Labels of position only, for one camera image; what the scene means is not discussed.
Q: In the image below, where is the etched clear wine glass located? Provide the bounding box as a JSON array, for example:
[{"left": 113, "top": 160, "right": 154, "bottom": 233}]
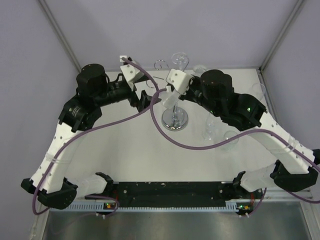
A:
[{"left": 171, "top": 52, "right": 190, "bottom": 72}]

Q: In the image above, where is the small clear wine glass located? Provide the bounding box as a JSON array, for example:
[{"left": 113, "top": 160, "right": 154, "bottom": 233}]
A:
[{"left": 193, "top": 64, "right": 208, "bottom": 74}]

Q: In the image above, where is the tall clear wine glass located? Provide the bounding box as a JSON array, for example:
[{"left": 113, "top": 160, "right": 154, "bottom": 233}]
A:
[{"left": 251, "top": 83, "right": 266, "bottom": 101}]

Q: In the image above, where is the clear ribbed glass tumbler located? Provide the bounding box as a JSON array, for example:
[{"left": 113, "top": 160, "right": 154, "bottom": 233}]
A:
[{"left": 161, "top": 90, "right": 180, "bottom": 109}]

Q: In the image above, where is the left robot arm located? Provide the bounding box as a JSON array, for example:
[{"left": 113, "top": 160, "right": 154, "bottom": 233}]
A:
[{"left": 21, "top": 57, "right": 152, "bottom": 215}]

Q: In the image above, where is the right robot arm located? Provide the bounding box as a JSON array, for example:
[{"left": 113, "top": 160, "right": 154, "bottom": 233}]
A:
[{"left": 185, "top": 70, "right": 320, "bottom": 198}]

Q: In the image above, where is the chrome wine glass rack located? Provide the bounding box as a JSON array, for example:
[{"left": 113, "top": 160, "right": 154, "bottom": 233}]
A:
[{"left": 161, "top": 103, "right": 189, "bottom": 132}]

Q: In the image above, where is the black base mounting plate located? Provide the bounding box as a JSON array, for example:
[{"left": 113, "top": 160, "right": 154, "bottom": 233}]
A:
[{"left": 85, "top": 181, "right": 262, "bottom": 208}]

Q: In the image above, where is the left controller board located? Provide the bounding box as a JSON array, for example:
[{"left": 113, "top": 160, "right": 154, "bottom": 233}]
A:
[{"left": 67, "top": 201, "right": 120, "bottom": 213}]

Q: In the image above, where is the controller board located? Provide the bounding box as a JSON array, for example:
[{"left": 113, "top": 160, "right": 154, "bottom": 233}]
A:
[
  {"left": 225, "top": 199, "right": 255, "bottom": 215},
  {"left": 67, "top": 201, "right": 120, "bottom": 213}
]

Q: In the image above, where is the right controller board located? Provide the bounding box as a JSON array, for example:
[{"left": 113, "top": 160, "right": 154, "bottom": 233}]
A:
[{"left": 225, "top": 199, "right": 255, "bottom": 215}]

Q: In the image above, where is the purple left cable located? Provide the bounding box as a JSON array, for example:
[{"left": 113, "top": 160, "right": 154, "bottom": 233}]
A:
[{"left": 32, "top": 57, "right": 163, "bottom": 216}]

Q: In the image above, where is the purple cable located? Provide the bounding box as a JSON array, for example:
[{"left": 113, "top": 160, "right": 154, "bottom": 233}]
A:
[
  {"left": 32, "top": 57, "right": 163, "bottom": 216},
  {"left": 149, "top": 88, "right": 320, "bottom": 218}
]

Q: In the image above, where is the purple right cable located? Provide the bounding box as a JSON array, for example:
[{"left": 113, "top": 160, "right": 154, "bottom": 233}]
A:
[{"left": 149, "top": 88, "right": 320, "bottom": 218}]

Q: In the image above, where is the aluminium frame rail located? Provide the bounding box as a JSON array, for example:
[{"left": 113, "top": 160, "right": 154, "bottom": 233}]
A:
[{"left": 39, "top": 178, "right": 315, "bottom": 205}]

